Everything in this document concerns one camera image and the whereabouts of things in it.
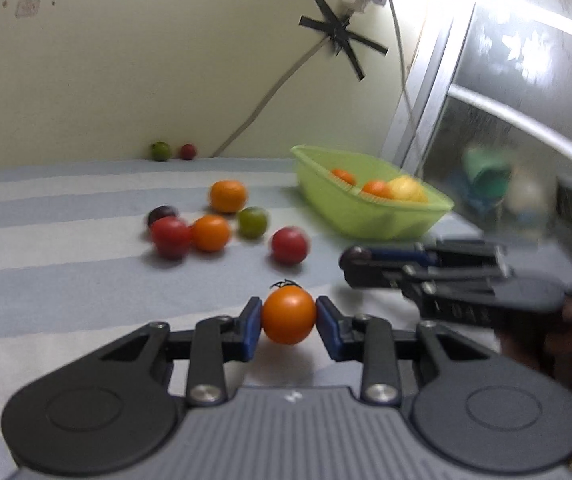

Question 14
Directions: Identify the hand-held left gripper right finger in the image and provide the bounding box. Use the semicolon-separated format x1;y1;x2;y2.
315;296;498;406

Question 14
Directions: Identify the green plastic basket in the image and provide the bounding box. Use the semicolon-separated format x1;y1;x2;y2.
290;144;455;241

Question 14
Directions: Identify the white cable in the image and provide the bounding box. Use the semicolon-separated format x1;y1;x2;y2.
385;0;424;166

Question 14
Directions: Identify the person's right hand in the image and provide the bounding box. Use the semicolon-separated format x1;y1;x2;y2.
496;292;572;411

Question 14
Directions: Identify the dark purple plum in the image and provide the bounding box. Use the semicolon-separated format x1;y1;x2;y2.
146;204;181;228

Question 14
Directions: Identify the orange tomato with stem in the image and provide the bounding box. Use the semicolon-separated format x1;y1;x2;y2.
261;280;317;346

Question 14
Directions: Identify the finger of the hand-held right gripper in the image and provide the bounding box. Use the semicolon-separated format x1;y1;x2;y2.
343;265;513;302
340;241;509;271

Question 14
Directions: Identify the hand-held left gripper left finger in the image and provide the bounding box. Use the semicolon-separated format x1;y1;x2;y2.
98;296;264;407

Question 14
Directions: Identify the large orange mandarin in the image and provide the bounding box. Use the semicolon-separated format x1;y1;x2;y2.
209;180;248;214

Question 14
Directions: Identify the blurry green object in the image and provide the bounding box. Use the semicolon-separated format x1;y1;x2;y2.
462;146;515;202

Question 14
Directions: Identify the yellow lemon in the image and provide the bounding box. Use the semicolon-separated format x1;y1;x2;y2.
387;175;430;204

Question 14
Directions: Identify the aluminium window frame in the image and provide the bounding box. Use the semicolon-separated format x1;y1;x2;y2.
378;0;572;191

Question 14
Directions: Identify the red tomato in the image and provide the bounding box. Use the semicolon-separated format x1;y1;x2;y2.
150;217;193;260
271;227;310;265

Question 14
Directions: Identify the black tape cross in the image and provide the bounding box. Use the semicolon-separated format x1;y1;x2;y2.
298;0;389;81

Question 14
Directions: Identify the grey cable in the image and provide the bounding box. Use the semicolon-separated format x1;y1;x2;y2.
211;42;339;158

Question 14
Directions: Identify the striped bed sheet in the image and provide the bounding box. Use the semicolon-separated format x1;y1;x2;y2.
0;156;572;480

